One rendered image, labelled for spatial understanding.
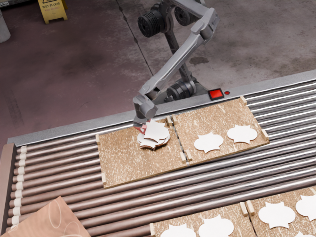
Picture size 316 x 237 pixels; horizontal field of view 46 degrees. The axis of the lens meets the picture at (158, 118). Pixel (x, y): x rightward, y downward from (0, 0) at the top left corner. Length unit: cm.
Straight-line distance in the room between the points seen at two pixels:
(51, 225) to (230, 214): 74
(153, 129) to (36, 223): 70
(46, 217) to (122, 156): 49
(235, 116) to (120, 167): 66
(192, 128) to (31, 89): 256
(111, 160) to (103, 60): 248
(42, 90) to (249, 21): 246
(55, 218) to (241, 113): 107
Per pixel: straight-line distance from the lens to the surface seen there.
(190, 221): 164
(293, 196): 173
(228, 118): 201
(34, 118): 384
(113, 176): 184
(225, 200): 171
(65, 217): 165
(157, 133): 188
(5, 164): 211
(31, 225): 170
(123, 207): 176
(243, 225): 163
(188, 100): 216
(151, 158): 187
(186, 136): 194
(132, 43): 445
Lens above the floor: 236
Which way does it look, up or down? 44 degrees down
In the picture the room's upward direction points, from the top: 11 degrees counter-clockwise
